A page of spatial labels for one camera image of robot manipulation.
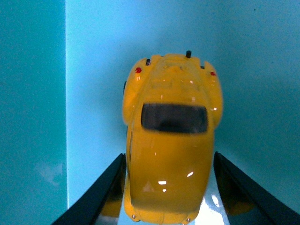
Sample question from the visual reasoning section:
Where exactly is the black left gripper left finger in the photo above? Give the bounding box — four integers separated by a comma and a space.
53, 153, 126, 225

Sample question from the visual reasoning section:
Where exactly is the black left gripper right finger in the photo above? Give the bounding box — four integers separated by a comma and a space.
213, 152, 300, 225

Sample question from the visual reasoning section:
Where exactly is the yellow beetle toy car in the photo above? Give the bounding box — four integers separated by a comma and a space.
122, 51, 223, 225

